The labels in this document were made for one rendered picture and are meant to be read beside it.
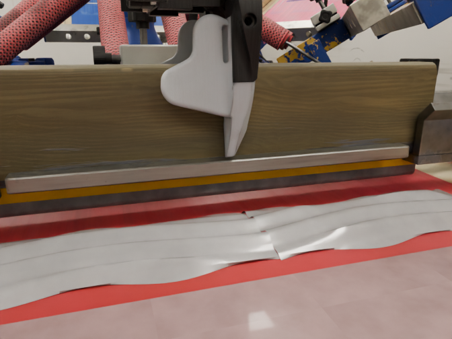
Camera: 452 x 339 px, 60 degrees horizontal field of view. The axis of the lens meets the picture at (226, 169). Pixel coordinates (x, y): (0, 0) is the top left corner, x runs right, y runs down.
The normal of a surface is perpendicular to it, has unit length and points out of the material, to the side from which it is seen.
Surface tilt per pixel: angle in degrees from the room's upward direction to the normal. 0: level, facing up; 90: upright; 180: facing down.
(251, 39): 101
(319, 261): 0
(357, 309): 0
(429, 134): 90
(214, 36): 82
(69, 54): 90
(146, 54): 90
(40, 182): 90
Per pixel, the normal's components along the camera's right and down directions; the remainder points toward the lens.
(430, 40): -0.96, 0.08
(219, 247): 0.06, -0.69
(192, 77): 0.29, 0.14
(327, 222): 0.28, -0.66
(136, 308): 0.00, -0.96
